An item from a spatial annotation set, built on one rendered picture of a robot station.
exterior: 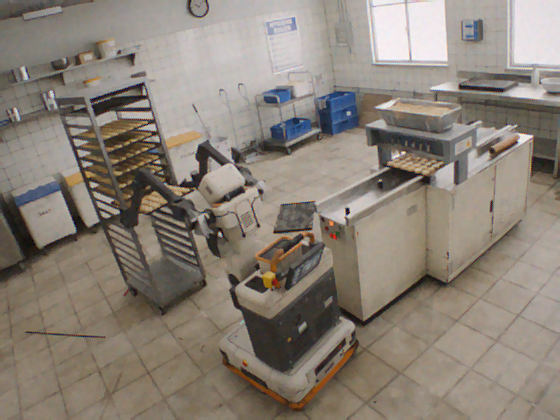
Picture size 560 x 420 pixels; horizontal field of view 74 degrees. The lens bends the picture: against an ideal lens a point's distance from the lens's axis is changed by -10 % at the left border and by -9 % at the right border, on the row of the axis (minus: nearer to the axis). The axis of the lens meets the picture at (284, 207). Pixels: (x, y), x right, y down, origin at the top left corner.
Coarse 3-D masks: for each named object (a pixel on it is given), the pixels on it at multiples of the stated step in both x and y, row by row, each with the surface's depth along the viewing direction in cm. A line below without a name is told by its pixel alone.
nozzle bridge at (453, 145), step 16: (368, 128) 294; (384, 128) 282; (400, 128) 277; (464, 128) 257; (368, 144) 301; (384, 144) 293; (416, 144) 274; (432, 144) 263; (448, 144) 242; (464, 144) 252; (384, 160) 313; (448, 160) 247; (464, 160) 257; (464, 176) 262
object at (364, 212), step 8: (504, 128) 325; (488, 136) 313; (496, 136) 316; (480, 144) 303; (408, 184) 261; (416, 184) 266; (392, 192) 254; (400, 192) 258; (376, 200) 248; (384, 200) 250; (392, 200) 255; (360, 208) 243; (368, 208) 243; (376, 208) 247; (344, 216) 236; (352, 216) 236; (360, 216) 241; (368, 216) 245; (352, 224) 238
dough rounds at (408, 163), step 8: (400, 160) 295; (408, 160) 291; (416, 160) 288; (424, 160) 286; (432, 160) 283; (440, 160) 283; (408, 168) 279; (416, 168) 276; (424, 168) 274; (432, 168) 271; (440, 168) 274
